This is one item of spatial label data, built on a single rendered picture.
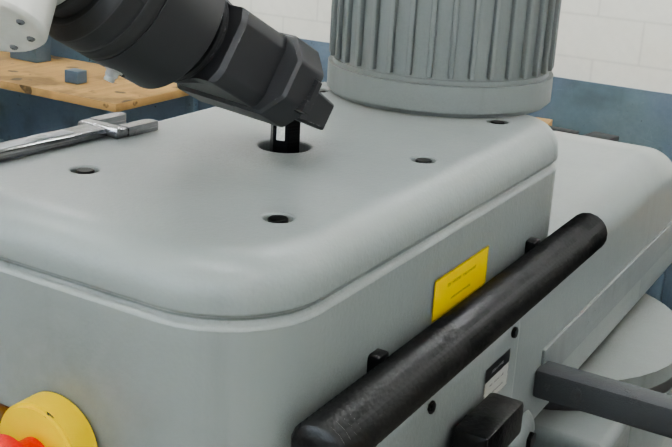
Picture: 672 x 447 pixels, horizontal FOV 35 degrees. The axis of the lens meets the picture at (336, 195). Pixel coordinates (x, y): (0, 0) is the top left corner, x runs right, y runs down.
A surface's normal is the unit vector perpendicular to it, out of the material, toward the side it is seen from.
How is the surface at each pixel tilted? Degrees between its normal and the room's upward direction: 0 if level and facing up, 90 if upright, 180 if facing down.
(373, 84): 90
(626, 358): 0
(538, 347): 90
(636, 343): 0
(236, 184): 0
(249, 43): 90
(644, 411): 90
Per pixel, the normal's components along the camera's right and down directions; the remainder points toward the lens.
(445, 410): 0.86, 0.20
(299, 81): 0.68, 0.26
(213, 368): -0.04, 0.29
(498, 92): 0.39, 0.29
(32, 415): -0.51, 0.22
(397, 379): 0.05, -0.43
